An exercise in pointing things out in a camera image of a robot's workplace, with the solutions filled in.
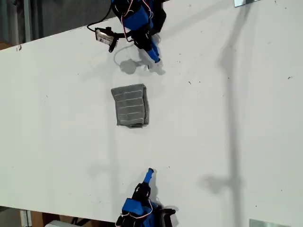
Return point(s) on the grey striped square towel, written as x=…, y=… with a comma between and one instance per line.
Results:
x=130, y=106

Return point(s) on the white container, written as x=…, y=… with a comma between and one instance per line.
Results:
x=59, y=224

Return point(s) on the white table leg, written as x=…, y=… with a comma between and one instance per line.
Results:
x=25, y=218

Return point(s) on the black camera stalk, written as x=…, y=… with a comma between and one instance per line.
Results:
x=117, y=39

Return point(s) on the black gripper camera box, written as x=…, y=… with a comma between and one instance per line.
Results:
x=104, y=36
x=168, y=217

